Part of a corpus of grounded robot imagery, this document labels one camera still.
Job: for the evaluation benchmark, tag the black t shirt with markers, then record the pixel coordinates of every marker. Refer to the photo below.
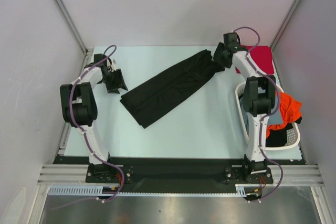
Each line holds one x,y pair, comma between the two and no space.
156,97

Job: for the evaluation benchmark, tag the folded red t shirt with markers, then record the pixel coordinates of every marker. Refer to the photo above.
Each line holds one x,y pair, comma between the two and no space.
261,58

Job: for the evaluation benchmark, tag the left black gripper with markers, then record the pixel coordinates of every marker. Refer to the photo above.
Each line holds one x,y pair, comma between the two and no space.
119,83

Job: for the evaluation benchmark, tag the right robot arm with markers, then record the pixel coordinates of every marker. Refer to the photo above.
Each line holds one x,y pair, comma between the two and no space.
259,102

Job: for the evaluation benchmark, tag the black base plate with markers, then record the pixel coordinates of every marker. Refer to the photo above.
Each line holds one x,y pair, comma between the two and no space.
169,186

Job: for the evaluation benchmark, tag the grey blue t shirt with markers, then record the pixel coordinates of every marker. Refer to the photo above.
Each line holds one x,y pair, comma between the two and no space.
274,119

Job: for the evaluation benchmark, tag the orange t shirt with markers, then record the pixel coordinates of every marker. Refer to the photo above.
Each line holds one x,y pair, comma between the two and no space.
290,113

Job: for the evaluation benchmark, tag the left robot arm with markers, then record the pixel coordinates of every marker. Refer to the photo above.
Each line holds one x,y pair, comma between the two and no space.
80,110

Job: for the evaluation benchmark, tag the white laundry basket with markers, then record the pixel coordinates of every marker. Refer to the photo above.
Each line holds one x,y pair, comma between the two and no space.
239,90

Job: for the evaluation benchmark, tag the black garment in basket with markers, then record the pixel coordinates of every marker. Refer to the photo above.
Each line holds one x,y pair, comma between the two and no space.
284,139

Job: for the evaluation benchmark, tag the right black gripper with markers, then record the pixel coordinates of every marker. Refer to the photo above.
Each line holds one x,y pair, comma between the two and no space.
219,57

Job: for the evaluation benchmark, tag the aluminium frame rail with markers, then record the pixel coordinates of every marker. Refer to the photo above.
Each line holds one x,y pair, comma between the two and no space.
288,175

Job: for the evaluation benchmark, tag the white cable duct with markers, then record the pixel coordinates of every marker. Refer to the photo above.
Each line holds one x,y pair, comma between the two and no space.
106,191

